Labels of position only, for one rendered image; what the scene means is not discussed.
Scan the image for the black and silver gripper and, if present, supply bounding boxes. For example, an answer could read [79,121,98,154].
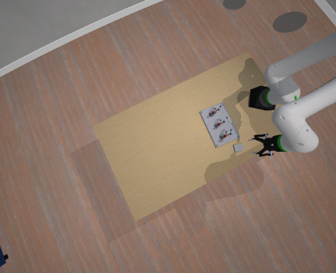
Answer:
[250,134,274,157]

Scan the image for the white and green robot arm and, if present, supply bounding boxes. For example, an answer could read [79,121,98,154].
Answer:
[259,31,336,153]

